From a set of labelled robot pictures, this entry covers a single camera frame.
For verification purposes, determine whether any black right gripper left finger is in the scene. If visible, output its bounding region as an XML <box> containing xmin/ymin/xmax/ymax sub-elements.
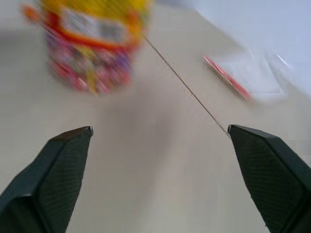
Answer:
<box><xmin>0</xmin><ymin>125</ymin><xmax>94</xmax><ymax>233</ymax></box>

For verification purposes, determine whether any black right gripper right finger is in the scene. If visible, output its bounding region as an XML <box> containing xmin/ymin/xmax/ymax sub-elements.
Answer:
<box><xmin>227</xmin><ymin>124</ymin><xmax>311</xmax><ymax>233</ymax></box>

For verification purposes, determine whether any colourful lollipop jar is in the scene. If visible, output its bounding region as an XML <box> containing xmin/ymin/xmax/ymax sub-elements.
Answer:
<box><xmin>21</xmin><ymin>0</ymin><xmax>154</xmax><ymax>95</ymax></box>

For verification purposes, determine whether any clear plastic bag red strip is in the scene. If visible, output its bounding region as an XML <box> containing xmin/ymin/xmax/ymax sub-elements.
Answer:
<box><xmin>202</xmin><ymin>47</ymin><xmax>296</xmax><ymax>102</ymax></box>

